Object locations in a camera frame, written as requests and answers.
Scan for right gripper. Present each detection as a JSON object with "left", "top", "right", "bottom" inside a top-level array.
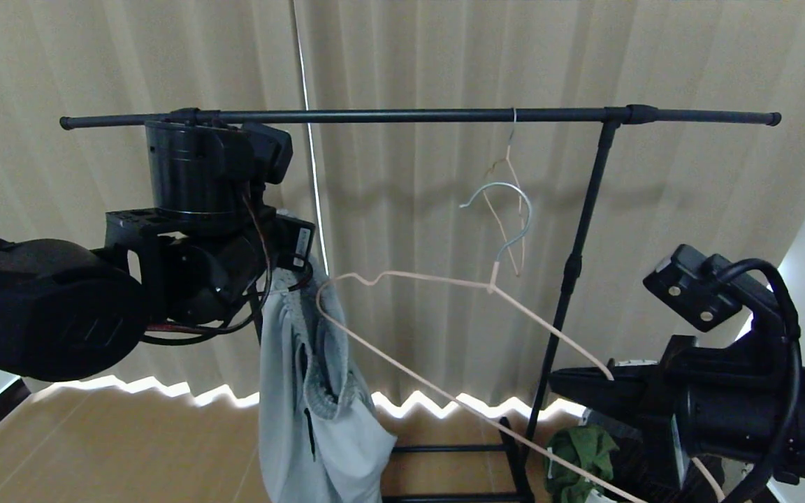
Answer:
[{"left": 647, "top": 334, "right": 805, "bottom": 484}]

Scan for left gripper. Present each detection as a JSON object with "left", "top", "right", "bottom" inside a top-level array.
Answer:
[{"left": 160, "top": 212, "right": 317, "bottom": 326}]

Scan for pale grey shorts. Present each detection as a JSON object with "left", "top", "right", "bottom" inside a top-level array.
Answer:
[{"left": 258, "top": 262, "right": 398, "bottom": 503}]

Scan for pink clothes hanger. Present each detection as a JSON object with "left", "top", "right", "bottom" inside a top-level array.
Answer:
[
  {"left": 481, "top": 108, "right": 525, "bottom": 278},
  {"left": 315, "top": 182, "right": 725, "bottom": 503}
]

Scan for white laundry basket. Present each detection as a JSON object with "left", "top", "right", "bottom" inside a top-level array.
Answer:
[{"left": 579, "top": 407, "right": 746, "bottom": 503}]

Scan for black clothes rack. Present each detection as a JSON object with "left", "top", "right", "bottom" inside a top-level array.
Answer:
[{"left": 60, "top": 105, "right": 782, "bottom": 503}]

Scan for green garment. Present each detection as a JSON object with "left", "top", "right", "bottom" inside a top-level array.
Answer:
[{"left": 544, "top": 425, "right": 620, "bottom": 503}]

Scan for beige curtain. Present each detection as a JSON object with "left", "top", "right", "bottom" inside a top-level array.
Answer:
[{"left": 0, "top": 0, "right": 805, "bottom": 420}]

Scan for black cable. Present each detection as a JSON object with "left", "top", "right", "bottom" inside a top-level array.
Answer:
[
  {"left": 717, "top": 258, "right": 805, "bottom": 503},
  {"left": 141, "top": 265, "right": 274, "bottom": 348}
]

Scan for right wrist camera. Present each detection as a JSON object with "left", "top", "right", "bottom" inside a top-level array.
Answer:
[{"left": 642, "top": 243, "right": 788, "bottom": 350}]

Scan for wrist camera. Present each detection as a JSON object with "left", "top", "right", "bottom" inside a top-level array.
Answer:
[
  {"left": 642, "top": 243, "right": 788, "bottom": 350},
  {"left": 242, "top": 122, "right": 295, "bottom": 186}
]

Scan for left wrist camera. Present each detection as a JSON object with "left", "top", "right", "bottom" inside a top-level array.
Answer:
[{"left": 242, "top": 122, "right": 295, "bottom": 186}]

